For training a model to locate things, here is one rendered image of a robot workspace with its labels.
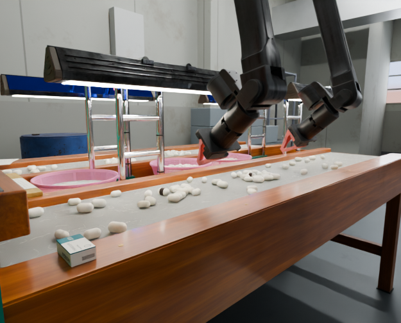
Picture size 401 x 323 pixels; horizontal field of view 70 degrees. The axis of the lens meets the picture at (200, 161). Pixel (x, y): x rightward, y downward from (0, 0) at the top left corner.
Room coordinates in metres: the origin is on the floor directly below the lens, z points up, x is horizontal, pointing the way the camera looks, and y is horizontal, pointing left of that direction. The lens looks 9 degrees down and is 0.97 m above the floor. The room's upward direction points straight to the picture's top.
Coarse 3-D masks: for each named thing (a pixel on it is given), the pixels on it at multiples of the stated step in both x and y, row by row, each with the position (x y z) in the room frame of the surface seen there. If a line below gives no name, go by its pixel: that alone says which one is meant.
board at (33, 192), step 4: (12, 176) 0.89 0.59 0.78; (16, 176) 0.89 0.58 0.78; (20, 176) 0.89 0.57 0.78; (32, 188) 0.73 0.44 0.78; (36, 188) 0.73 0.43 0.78; (28, 192) 0.70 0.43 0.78; (32, 192) 0.70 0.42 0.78; (36, 192) 0.70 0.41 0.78; (40, 192) 0.71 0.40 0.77; (28, 196) 0.69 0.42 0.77; (32, 196) 0.69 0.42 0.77; (36, 196) 0.70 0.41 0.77
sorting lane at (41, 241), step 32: (288, 160) 1.46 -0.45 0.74; (320, 160) 1.46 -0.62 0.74; (352, 160) 1.46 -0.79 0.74; (128, 192) 0.83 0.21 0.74; (224, 192) 0.83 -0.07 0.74; (32, 224) 0.58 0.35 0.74; (64, 224) 0.58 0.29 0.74; (96, 224) 0.58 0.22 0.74; (128, 224) 0.58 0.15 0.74; (0, 256) 0.44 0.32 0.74; (32, 256) 0.44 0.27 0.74
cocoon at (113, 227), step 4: (108, 224) 0.53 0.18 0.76; (112, 224) 0.53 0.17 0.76; (116, 224) 0.53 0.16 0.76; (120, 224) 0.52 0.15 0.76; (124, 224) 0.53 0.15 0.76; (108, 228) 0.53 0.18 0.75; (112, 228) 0.52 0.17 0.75; (116, 228) 0.52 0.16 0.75; (120, 228) 0.52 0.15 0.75; (124, 228) 0.52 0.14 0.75; (112, 232) 0.53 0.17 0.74; (116, 232) 0.52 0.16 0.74; (120, 232) 0.52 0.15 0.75
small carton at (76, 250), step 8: (56, 240) 0.40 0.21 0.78; (64, 240) 0.40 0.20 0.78; (72, 240) 0.40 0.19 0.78; (80, 240) 0.40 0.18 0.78; (88, 240) 0.40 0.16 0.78; (64, 248) 0.37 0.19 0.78; (72, 248) 0.37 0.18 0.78; (80, 248) 0.37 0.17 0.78; (88, 248) 0.37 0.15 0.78; (64, 256) 0.38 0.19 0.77; (72, 256) 0.36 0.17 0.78; (80, 256) 0.37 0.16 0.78; (88, 256) 0.37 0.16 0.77; (72, 264) 0.36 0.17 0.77
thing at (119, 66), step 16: (48, 48) 0.62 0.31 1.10; (64, 48) 0.65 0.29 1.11; (48, 64) 0.63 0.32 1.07; (64, 64) 0.62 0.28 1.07; (80, 64) 0.65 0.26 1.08; (96, 64) 0.67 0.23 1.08; (112, 64) 0.70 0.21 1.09; (128, 64) 0.74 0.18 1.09; (144, 64) 0.77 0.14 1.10; (160, 64) 0.81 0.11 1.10; (48, 80) 0.64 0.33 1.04; (64, 80) 0.62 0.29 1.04; (80, 80) 0.64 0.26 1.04; (96, 80) 0.66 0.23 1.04; (112, 80) 0.68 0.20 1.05; (128, 80) 0.71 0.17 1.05; (144, 80) 0.74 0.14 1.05; (160, 80) 0.77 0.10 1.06; (176, 80) 0.81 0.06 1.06; (192, 80) 0.86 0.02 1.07; (208, 80) 0.91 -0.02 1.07
